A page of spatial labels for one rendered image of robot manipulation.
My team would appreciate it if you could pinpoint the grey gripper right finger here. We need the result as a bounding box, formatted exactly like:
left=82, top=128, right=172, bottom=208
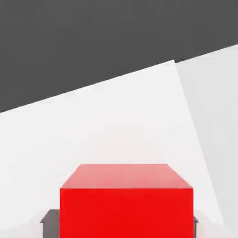
left=193, top=215, right=226, bottom=238

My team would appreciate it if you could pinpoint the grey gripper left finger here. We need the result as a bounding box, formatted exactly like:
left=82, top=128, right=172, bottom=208
left=11, top=209, right=60, bottom=238

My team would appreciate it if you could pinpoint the small red cube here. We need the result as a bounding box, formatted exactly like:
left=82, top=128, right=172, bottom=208
left=59, top=163, right=194, bottom=238

